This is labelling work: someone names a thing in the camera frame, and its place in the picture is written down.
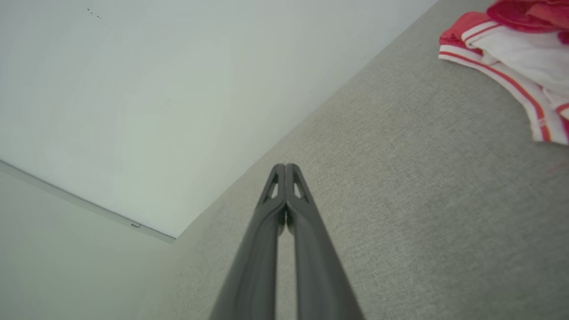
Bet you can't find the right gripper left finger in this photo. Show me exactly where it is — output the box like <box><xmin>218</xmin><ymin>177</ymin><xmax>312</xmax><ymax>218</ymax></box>
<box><xmin>209</xmin><ymin>163</ymin><xmax>286</xmax><ymax>320</ymax></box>

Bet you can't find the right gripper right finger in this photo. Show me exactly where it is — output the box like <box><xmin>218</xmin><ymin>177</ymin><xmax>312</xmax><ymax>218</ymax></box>
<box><xmin>286</xmin><ymin>163</ymin><xmax>366</xmax><ymax>320</ymax></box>

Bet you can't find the red and white jersey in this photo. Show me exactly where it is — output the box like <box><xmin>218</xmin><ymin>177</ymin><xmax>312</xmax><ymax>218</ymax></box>
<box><xmin>438</xmin><ymin>0</ymin><xmax>569</xmax><ymax>146</ymax></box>

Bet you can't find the grey fabric sofa seat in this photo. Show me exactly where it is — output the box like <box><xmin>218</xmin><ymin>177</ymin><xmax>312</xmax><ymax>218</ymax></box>
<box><xmin>129</xmin><ymin>0</ymin><xmax>569</xmax><ymax>320</ymax></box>

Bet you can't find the pale wall baseboard strip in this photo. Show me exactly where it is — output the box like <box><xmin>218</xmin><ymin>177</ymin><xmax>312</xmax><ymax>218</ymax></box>
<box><xmin>0</xmin><ymin>159</ymin><xmax>177</xmax><ymax>244</ymax></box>

